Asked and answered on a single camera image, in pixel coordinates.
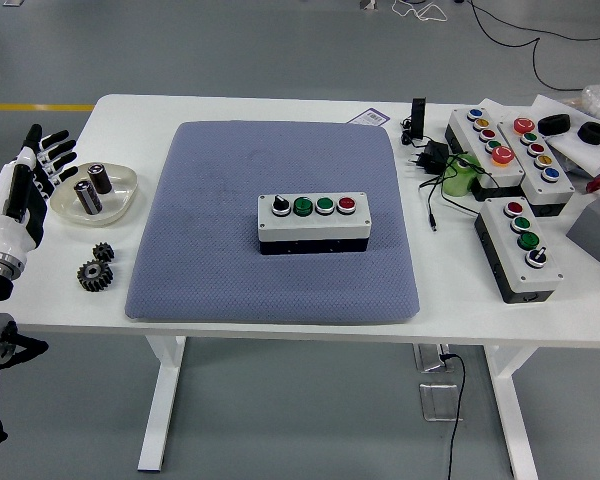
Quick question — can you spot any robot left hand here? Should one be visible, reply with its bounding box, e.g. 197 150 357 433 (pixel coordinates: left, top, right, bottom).
0 123 80 259

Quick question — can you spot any grey four-button control box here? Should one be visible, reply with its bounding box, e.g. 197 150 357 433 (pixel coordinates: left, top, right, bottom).
257 192 372 257

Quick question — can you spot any five-button box blue button end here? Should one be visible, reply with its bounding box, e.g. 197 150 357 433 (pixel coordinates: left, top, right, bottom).
444 106 527 202

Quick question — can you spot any five-button box red mushroom end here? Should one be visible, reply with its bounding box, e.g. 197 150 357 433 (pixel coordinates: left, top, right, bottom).
497 115 577 217

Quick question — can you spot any beige shallow dish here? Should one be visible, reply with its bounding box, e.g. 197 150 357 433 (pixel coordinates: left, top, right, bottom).
49 161 140 229

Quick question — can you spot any dark cylinder capacitor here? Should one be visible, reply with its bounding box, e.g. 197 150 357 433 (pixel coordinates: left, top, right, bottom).
87 163 114 195
74 180 104 216

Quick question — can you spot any large black gear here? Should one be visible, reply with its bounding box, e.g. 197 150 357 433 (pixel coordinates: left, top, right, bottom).
76 259 114 293

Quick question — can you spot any grey-blue textured mat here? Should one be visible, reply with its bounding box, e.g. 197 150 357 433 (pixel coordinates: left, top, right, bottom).
124 119 421 326

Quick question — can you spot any white table leg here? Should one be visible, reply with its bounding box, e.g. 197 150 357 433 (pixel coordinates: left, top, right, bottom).
137 334 188 472
482 344 540 480

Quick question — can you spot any purple-bordered label card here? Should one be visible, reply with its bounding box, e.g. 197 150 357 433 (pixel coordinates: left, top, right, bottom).
349 107 391 127

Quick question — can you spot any black upright device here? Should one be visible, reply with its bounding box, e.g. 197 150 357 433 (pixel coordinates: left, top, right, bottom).
410 97 428 141

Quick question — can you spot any black power adapter plug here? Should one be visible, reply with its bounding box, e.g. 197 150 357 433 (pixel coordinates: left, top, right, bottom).
406 140 451 175

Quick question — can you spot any green plastic cup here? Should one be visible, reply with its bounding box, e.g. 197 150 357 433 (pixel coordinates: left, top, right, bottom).
440 153 483 198

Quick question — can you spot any clear floor plate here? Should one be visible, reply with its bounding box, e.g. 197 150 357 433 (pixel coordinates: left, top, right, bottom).
419 382 465 423

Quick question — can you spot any white paper sheet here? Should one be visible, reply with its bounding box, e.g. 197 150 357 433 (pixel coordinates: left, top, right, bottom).
474 97 511 124

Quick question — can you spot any white foam sheet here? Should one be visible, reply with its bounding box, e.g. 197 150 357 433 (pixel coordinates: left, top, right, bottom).
529 93 600 177

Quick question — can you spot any thin black coiled cable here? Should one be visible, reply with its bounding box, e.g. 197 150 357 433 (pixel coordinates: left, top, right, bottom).
398 115 417 147

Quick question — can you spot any black adapter cord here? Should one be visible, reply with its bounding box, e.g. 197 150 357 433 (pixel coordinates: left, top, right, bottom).
418 152 486 234

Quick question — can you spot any under-table control bracket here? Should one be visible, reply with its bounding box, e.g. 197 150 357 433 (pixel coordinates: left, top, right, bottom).
413 343 451 374

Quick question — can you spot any white floor cord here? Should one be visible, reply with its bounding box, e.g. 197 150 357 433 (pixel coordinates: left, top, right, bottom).
392 0 449 24

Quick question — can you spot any black cable under table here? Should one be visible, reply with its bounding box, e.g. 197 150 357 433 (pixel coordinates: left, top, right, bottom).
439 353 467 480

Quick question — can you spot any four-button box with selector switch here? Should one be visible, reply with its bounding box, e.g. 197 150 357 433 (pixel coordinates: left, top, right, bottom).
473 196 565 305

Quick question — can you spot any black floor cable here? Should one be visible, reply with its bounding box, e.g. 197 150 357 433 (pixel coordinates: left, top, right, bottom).
467 0 600 92

